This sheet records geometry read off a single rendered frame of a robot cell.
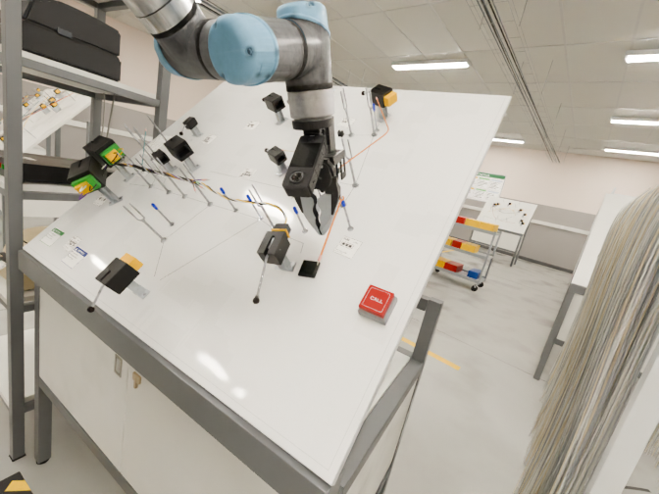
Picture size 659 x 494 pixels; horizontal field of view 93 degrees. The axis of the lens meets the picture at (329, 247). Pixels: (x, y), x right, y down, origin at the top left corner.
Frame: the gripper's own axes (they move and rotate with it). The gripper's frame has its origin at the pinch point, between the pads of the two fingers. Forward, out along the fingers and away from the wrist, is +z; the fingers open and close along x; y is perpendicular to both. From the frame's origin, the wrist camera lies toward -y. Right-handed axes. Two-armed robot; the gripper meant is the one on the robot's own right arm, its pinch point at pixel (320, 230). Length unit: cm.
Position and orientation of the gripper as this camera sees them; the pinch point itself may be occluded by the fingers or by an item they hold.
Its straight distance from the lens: 61.0
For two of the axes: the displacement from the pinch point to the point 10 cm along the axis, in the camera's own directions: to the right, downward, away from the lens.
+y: 3.6, -4.8, 8.0
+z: 0.9, 8.7, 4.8
